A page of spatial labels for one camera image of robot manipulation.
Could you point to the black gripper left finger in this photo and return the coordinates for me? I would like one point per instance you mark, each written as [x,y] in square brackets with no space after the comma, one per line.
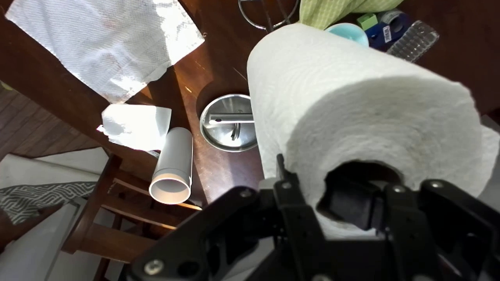
[291,219]

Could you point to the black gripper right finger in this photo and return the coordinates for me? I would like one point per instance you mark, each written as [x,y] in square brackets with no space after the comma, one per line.
[442,228]

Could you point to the white paper towel roll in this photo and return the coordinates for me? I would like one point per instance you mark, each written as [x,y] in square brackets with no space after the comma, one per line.
[364,103]

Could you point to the steel pot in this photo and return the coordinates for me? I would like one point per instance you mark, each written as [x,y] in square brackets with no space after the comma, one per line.
[224,125]

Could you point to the white cylinder tube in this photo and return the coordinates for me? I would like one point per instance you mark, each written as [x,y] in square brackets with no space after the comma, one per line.
[174,161]

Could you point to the dark wooden chair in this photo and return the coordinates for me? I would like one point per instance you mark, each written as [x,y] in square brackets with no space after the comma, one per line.
[114,234]

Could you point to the small white paper sheet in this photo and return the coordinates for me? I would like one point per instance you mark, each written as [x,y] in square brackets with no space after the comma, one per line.
[135,125]

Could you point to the teal bowl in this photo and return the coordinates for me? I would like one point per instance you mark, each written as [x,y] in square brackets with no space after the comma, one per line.
[349,31]

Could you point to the blue packet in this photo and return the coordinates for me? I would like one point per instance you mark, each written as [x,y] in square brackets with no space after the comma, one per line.
[388,31]

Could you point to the green cloth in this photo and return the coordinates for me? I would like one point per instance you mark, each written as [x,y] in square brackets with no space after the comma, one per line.
[322,10]

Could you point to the grey patterned rug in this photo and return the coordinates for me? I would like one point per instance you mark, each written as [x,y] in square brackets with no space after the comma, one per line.
[41,200]

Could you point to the large white paper sheet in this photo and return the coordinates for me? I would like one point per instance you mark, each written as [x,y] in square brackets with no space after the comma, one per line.
[103,41]

